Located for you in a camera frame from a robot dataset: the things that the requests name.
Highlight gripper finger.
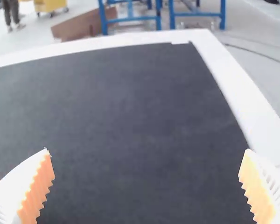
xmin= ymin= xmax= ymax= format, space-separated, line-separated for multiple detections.
xmin=238 ymin=148 xmax=280 ymax=224
xmin=0 ymin=147 xmax=56 ymax=224

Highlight black mat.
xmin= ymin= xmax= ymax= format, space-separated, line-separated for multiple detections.
xmin=0 ymin=41 xmax=257 ymax=224

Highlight brown cardboard sheets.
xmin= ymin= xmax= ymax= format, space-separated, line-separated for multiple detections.
xmin=50 ymin=6 xmax=117 ymax=42

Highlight person's legs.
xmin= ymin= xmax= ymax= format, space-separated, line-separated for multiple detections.
xmin=2 ymin=0 xmax=26 ymax=32

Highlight yellow wheeled cart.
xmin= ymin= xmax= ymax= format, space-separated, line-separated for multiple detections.
xmin=33 ymin=0 xmax=70 ymax=18

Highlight blue metal frame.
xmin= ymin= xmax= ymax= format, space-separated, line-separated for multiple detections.
xmin=169 ymin=0 xmax=226 ymax=30
xmin=98 ymin=0 xmax=163 ymax=36

